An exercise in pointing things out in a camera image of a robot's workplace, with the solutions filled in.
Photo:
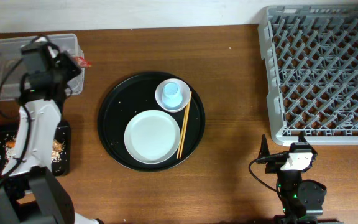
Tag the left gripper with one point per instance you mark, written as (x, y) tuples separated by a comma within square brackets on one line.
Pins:
[(74, 68)]

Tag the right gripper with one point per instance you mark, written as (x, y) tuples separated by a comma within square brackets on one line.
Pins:
[(264, 150)]

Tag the red snack wrapper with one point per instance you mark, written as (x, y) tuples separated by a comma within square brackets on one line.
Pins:
[(82, 63)]

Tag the rice and food leftovers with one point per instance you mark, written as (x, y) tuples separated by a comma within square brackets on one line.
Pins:
[(57, 147)]

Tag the wooden chopstick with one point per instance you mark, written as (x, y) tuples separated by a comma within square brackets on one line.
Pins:
[(187, 119), (180, 148)]

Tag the light blue cup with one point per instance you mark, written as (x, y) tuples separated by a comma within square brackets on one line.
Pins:
[(171, 95)]

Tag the white bowl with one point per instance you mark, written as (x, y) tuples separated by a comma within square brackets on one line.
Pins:
[(185, 92)]

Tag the pale green plate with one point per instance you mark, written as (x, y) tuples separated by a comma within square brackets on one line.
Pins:
[(152, 137)]

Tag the orange carrot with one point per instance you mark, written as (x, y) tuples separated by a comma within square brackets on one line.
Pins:
[(10, 144)]

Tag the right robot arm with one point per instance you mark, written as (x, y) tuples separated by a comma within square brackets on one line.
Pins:
[(302, 200)]

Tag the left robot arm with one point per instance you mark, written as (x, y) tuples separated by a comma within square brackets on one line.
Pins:
[(29, 192)]

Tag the grey dishwasher rack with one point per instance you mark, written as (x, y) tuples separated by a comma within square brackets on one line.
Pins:
[(311, 58)]

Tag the clear plastic bin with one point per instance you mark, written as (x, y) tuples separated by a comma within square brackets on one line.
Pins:
[(10, 54)]

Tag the round black serving tray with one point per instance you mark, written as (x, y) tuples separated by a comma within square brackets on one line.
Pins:
[(132, 96)]

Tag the black rectangular tray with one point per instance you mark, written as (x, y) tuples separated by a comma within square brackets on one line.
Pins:
[(58, 169)]

